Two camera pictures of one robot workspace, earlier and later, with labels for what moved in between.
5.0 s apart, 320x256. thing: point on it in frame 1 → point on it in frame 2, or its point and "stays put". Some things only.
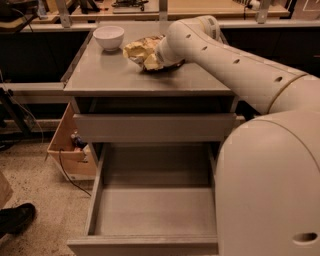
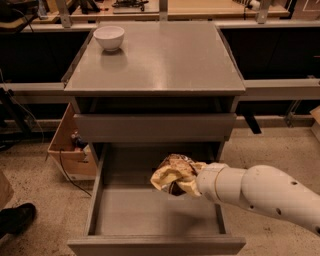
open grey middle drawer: (152, 199) stays put
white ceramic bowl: (110, 37) stays put
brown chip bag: (151, 61) → (177, 174)
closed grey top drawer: (155, 127) stays put
